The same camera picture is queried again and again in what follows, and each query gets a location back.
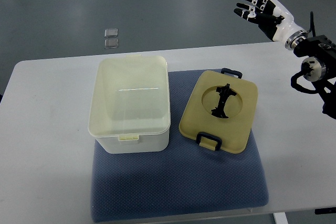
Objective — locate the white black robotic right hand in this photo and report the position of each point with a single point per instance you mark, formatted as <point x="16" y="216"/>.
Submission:
<point x="272" y="18"/>

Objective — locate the white storage box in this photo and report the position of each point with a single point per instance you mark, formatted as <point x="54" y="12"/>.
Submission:
<point x="130" y="106"/>

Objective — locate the upper floor socket plate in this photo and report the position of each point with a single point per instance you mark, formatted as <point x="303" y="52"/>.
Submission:
<point x="111" y="32"/>

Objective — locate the yellow box lid black handle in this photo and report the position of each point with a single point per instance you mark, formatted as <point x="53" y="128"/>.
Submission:
<point x="220" y="111"/>

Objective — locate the white table leg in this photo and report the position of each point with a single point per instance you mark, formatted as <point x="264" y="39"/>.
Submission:
<point x="280" y="218"/>

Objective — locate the black clamp at table edge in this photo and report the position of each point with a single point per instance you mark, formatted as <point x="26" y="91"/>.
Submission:
<point x="324" y="211"/>

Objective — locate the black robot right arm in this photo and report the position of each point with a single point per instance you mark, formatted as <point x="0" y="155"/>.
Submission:
<point x="317" y="68"/>

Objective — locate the blue grey fabric cushion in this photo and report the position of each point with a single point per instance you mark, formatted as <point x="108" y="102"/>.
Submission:
<point x="184" y="178"/>

